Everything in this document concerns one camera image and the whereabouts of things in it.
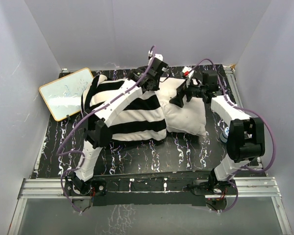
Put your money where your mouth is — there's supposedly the black white striped pillowcase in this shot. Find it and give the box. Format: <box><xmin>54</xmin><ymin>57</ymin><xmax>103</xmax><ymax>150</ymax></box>
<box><xmin>81</xmin><ymin>74</ymin><xmax>168</xmax><ymax>143</ymax></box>

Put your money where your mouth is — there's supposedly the yellow framed whiteboard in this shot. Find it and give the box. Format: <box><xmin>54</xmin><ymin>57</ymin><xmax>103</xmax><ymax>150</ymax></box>
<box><xmin>39</xmin><ymin>68</ymin><xmax>93</xmax><ymax>121</ymax></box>

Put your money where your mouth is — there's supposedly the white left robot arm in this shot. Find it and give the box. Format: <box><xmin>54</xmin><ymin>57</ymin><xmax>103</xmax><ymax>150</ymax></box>
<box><xmin>72</xmin><ymin>56</ymin><xmax>168</xmax><ymax>195</ymax></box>

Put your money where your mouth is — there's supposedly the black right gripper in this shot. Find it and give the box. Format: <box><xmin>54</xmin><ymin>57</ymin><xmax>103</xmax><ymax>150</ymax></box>
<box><xmin>169</xmin><ymin>77</ymin><xmax>206</xmax><ymax>108</ymax></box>

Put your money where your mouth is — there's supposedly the white pillow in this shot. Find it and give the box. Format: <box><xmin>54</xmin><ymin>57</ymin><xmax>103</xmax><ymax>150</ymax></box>
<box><xmin>156</xmin><ymin>78</ymin><xmax>206</xmax><ymax>136</ymax></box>

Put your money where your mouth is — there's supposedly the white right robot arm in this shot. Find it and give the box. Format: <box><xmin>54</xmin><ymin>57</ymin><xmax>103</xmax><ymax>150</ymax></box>
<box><xmin>170</xmin><ymin>67</ymin><xmax>265</xmax><ymax>194</ymax></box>

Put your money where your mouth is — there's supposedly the aluminium table frame rail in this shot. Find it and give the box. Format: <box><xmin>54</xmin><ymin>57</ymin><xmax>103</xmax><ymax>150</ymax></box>
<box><xmin>10</xmin><ymin>171</ymin><xmax>292</xmax><ymax>235</ymax></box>

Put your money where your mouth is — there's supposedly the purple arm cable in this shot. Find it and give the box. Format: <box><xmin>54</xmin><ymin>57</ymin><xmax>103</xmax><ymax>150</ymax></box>
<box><xmin>56</xmin><ymin>45</ymin><xmax>160</xmax><ymax>213</ymax></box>
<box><xmin>189</xmin><ymin>59</ymin><xmax>276</xmax><ymax>211</ymax></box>

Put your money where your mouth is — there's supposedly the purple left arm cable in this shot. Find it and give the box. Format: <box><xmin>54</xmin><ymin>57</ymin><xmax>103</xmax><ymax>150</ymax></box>
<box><xmin>56</xmin><ymin>45</ymin><xmax>160</xmax><ymax>213</ymax></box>

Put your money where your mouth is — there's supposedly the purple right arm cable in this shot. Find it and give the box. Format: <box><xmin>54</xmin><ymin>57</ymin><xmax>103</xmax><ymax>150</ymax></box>
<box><xmin>189</xmin><ymin>59</ymin><xmax>276</xmax><ymax>211</ymax></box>

